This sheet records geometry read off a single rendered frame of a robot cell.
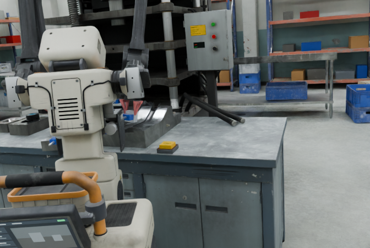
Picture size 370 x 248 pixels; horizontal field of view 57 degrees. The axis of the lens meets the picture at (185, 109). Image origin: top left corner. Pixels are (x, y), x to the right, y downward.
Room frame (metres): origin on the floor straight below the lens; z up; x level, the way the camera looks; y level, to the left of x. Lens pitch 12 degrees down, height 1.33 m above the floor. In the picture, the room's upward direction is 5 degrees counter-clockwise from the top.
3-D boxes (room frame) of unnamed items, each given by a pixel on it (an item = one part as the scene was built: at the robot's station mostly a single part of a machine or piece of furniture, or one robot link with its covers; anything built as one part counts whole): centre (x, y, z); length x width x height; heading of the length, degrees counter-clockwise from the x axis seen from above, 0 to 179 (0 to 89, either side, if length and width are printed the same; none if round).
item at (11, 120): (2.25, 1.18, 0.83); 0.17 x 0.13 x 0.06; 159
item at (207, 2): (3.35, 0.32, 0.90); 1.31 x 0.16 x 1.80; 69
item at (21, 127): (2.15, 1.00, 0.84); 0.20 x 0.15 x 0.07; 159
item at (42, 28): (1.54, 0.61, 1.40); 0.11 x 0.06 x 0.43; 89
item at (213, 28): (2.47, -0.21, 0.74); 0.31 x 0.22 x 1.47; 69
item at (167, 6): (2.91, 0.47, 1.45); 1.29 x 0.82 x 0.19; 69
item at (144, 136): (1.89, 0.24, 0.87); 0.50 x 0.26 x 0.14; 159
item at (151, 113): (1.88, 0.25, 0.92); 0.35 x 0.16 x 0.09; 159
